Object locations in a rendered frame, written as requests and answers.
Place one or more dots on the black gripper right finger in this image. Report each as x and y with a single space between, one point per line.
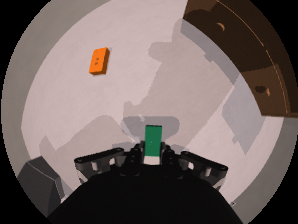
205 169

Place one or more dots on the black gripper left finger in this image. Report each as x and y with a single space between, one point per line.
97 163

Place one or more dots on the dark brown drawer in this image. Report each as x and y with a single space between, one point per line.
261 73
283 62
256 18
229 31

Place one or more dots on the brown wooden chest of drawers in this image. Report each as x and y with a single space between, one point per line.
264 48

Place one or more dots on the green rectangular block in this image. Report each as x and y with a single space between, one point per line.
153 134

